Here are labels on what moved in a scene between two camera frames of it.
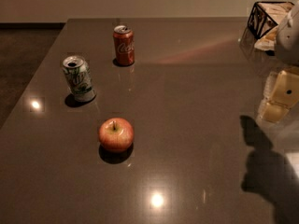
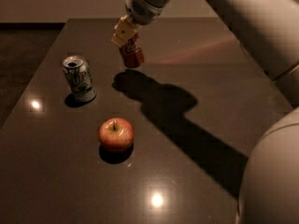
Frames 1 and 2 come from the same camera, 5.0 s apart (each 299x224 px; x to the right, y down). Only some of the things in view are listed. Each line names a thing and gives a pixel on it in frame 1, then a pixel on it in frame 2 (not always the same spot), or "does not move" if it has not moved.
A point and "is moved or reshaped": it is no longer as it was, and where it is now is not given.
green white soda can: (78, 76) does not move
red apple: (116, 134) does not move
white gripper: (289, 37) -> (144, 10)
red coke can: (123, 39) is moved or reshaped
